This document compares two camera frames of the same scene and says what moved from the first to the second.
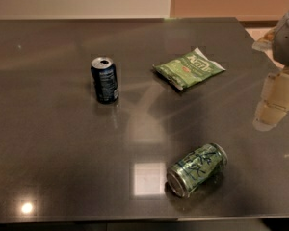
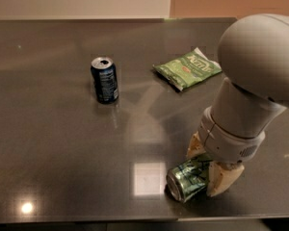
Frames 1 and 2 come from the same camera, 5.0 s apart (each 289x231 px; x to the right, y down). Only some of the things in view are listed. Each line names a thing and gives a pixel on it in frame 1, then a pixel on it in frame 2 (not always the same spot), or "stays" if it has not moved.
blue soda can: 104,72 stays
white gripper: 287,43 → 228,141
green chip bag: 188,68 stays
